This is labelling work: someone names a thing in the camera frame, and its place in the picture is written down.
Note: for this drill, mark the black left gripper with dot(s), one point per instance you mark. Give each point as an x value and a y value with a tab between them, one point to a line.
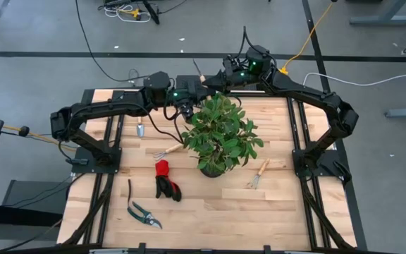
189	90

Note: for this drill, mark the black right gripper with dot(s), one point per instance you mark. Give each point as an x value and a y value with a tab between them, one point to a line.
234	75

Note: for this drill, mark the red and black garden glove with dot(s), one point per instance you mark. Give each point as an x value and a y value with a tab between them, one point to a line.
162	169

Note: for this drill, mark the green pruning shears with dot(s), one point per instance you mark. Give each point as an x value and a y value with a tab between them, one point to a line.
140	213

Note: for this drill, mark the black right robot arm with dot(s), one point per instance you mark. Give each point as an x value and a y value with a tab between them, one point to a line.
312	93

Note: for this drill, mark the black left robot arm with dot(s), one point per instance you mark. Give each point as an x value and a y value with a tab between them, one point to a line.
101	106

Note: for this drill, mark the green plant in black pot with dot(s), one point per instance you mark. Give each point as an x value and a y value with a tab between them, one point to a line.
220	141

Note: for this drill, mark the black control box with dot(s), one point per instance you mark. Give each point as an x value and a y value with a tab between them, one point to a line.
85	94

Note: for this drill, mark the grey side table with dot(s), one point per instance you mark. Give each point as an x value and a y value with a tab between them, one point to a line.
30	190

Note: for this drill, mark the grey desk base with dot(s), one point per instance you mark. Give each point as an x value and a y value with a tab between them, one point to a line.
382	20

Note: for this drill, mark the black horizontal bar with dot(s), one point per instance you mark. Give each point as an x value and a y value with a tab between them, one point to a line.
12	214

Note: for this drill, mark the black aluminium table frame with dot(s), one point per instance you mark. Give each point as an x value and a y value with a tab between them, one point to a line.
259	93

